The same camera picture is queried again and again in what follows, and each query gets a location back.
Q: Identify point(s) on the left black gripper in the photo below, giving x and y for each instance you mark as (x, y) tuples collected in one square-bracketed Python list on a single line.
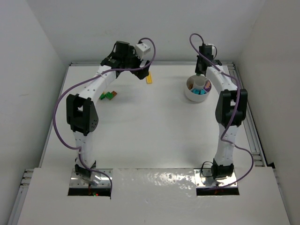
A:
[(139, 71)]

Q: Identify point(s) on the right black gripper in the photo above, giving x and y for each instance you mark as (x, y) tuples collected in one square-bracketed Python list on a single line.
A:
[(200, 69)]

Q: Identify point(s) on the purple lego plate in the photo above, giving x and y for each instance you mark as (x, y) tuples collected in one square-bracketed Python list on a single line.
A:
[(207, 86)]

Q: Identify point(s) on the brown and purple lego stack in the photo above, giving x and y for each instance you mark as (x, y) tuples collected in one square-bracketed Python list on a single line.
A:
[(190, 86)]

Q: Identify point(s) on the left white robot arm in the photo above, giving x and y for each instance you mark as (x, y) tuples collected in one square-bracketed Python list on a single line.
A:
[(81, 108)]

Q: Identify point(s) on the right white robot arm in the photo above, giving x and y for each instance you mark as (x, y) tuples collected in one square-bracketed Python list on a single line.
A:
[(230, 110)]

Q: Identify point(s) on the white round divided container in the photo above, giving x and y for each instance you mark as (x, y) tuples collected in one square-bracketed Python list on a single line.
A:
[(198, 83)]

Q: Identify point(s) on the yellow long lego brick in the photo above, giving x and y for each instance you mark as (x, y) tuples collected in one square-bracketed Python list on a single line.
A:
[(149, 78)]

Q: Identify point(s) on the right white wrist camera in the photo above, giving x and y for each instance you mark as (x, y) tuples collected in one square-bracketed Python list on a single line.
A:
[(213, 49)]

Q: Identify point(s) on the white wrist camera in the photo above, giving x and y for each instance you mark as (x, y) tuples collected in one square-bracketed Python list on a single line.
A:
[(213, 49), (141, 50)]

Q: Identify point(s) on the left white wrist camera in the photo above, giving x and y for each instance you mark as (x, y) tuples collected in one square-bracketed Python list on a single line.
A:
[(141, 50)]

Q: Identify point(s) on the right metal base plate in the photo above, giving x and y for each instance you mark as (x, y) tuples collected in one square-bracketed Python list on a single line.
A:
[(203, 179)]

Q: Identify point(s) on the metal base plate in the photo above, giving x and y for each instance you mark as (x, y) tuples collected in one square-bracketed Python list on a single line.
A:
[(203, 179), (96, 180)]

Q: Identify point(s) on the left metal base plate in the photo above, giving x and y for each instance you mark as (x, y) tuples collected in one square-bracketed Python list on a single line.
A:
[(96, 180)]

